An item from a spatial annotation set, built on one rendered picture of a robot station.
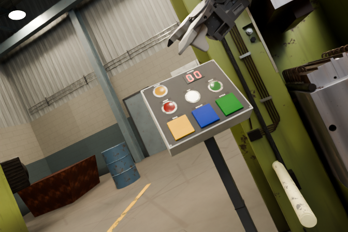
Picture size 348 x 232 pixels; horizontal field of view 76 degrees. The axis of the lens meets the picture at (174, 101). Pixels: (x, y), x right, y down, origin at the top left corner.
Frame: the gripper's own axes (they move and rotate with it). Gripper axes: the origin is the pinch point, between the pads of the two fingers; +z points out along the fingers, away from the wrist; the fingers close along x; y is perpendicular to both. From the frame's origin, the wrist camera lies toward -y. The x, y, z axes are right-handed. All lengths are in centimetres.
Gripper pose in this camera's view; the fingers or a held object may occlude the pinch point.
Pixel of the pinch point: (169, 48)
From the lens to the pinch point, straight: 54.2
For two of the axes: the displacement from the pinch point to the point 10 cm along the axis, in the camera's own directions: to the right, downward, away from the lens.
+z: -6.5, 7.4, 1.4
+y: 7.4, 5.8, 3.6
